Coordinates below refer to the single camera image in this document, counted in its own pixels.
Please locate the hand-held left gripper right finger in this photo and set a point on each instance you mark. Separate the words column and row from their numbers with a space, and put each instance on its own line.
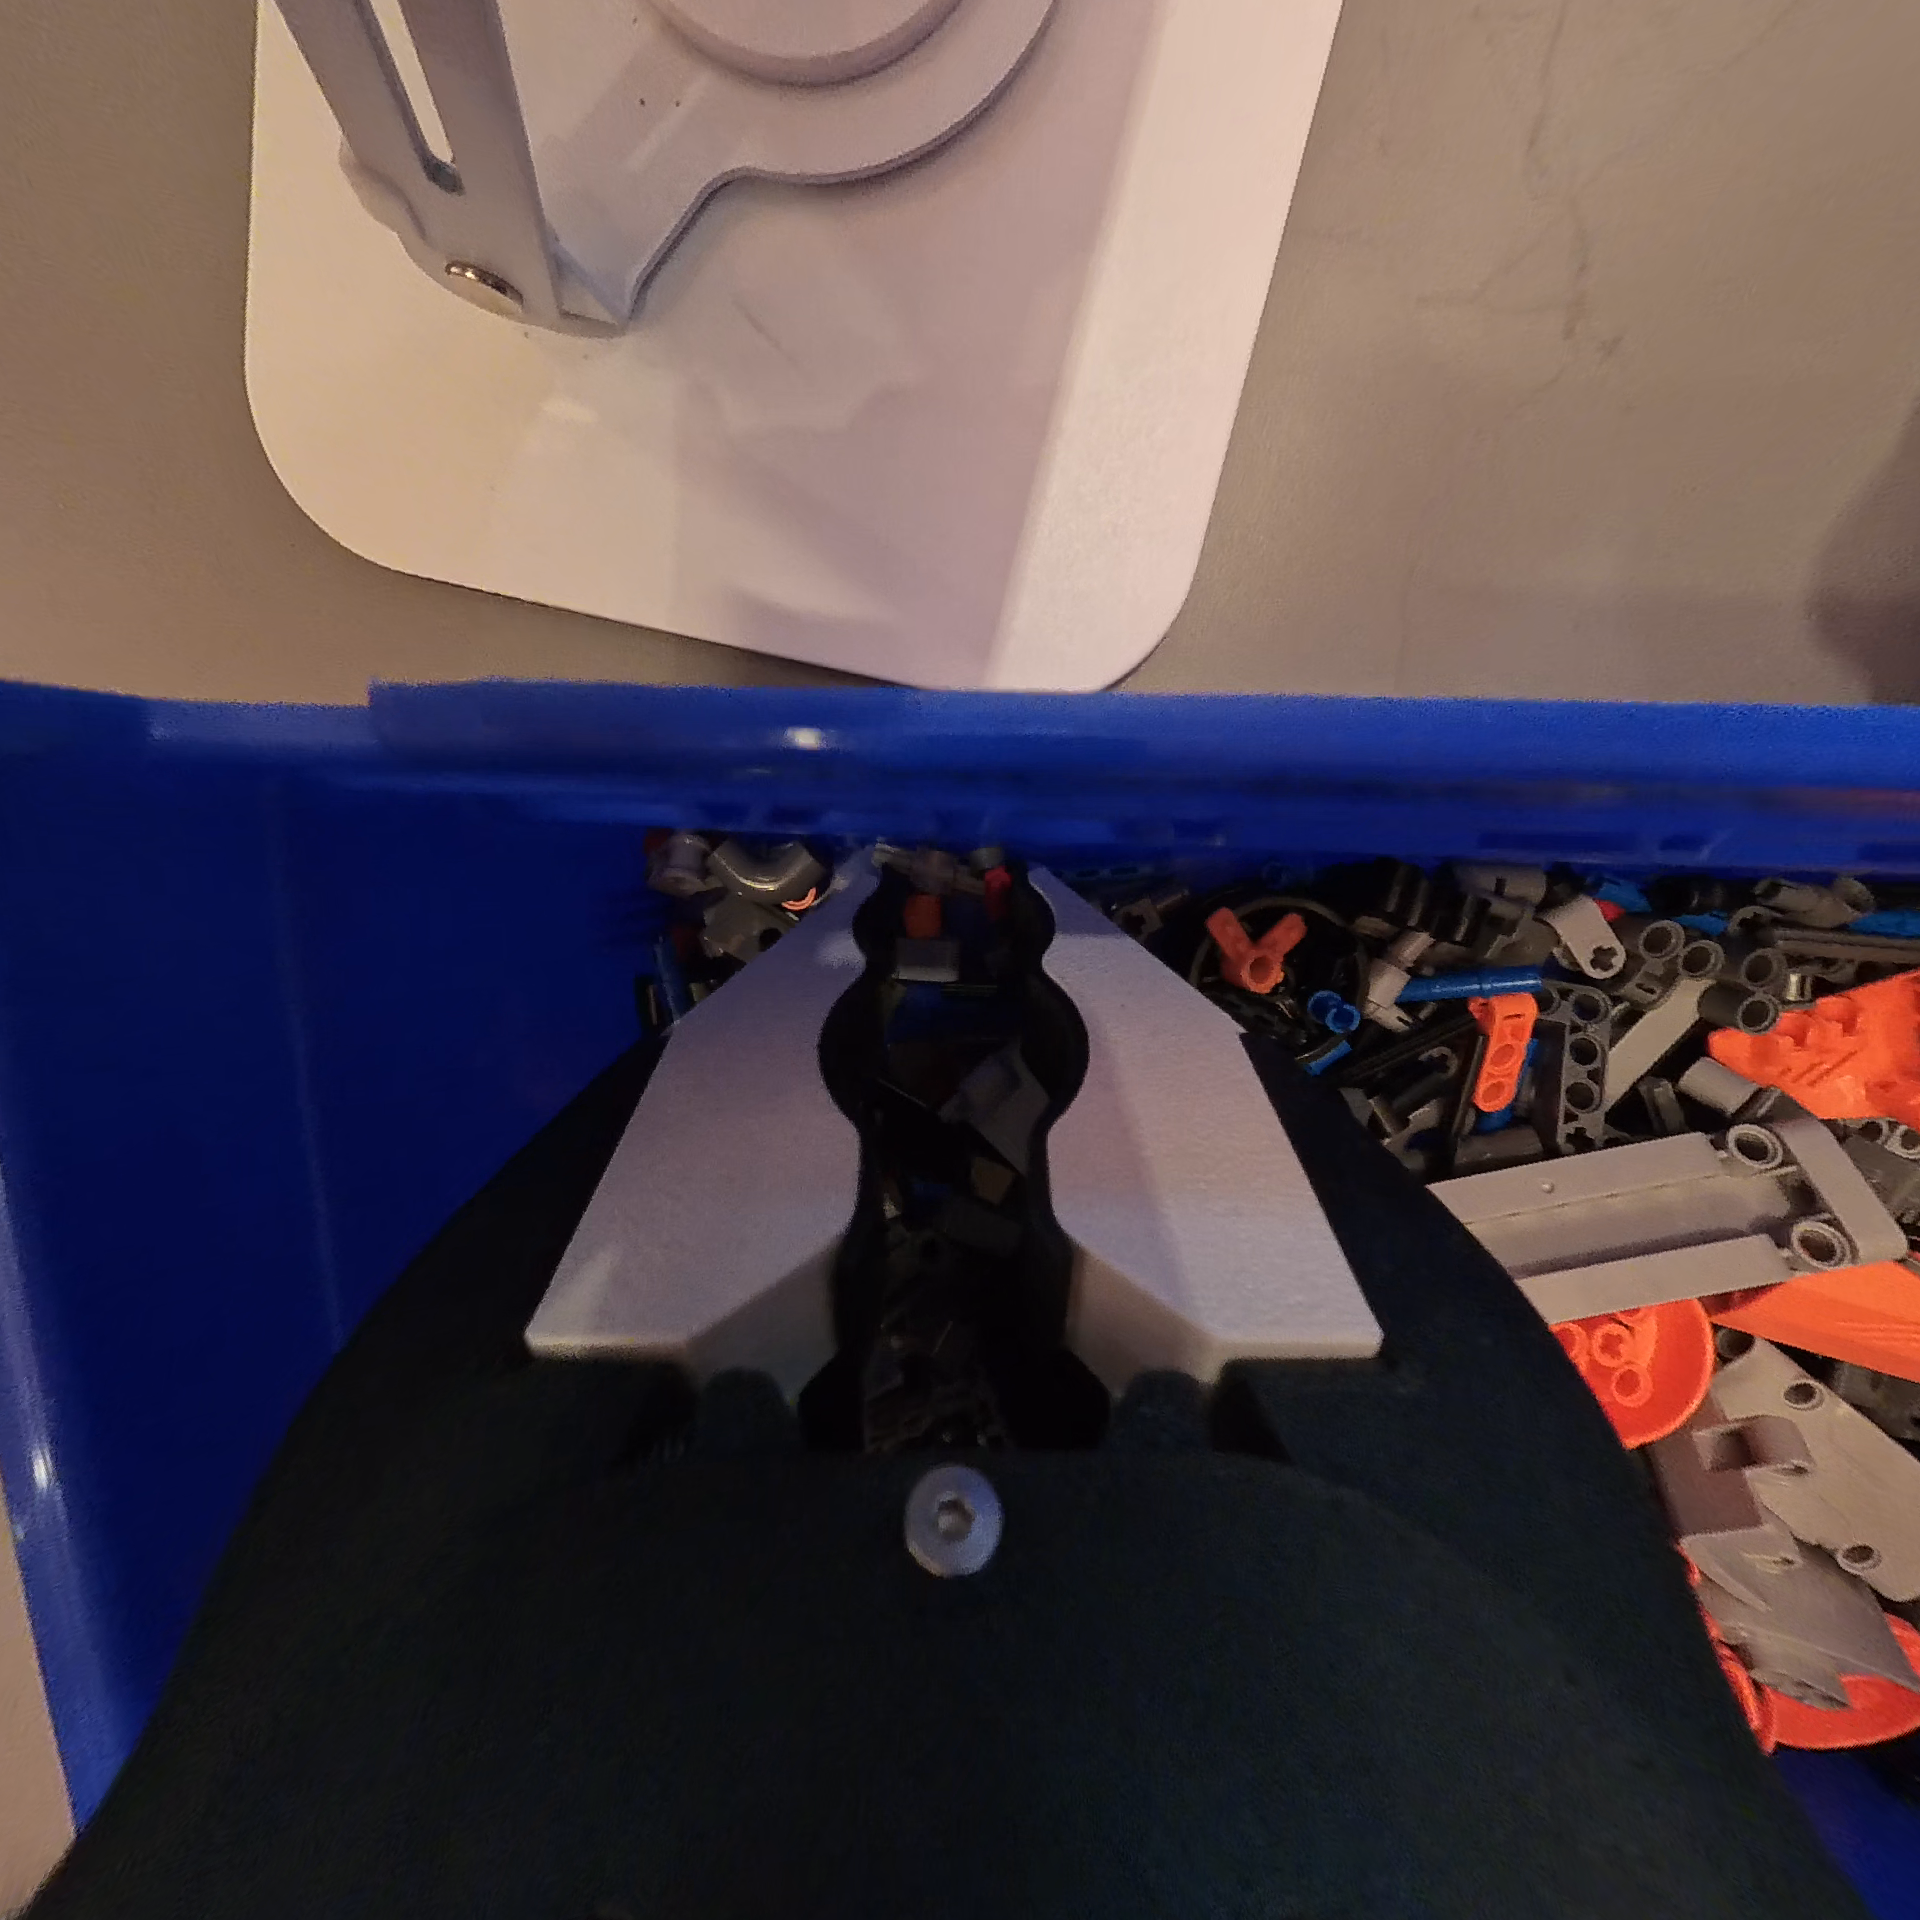
column 1215, row 1201

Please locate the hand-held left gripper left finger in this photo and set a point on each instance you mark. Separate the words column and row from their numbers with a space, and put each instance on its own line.
column 692, row 1201

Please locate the white book stand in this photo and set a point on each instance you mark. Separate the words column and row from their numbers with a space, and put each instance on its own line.
column 826, row 375

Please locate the blue plastic bin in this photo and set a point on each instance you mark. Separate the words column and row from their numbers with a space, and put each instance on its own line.
column 301, row 1051

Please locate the pile of plastic building pieces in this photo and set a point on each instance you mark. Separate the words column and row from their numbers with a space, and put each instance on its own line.
column 1651, row 1201

